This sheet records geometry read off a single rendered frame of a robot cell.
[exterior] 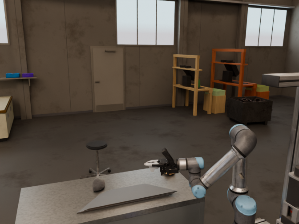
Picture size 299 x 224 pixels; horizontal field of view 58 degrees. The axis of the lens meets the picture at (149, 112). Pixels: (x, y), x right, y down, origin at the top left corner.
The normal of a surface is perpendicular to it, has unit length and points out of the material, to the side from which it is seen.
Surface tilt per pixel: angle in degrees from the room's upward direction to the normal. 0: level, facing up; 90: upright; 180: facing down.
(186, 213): 90
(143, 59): 90
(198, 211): 90
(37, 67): 90
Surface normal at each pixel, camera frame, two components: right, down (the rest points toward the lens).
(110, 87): 0.39, 0.22
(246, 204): 0.00, -0.93
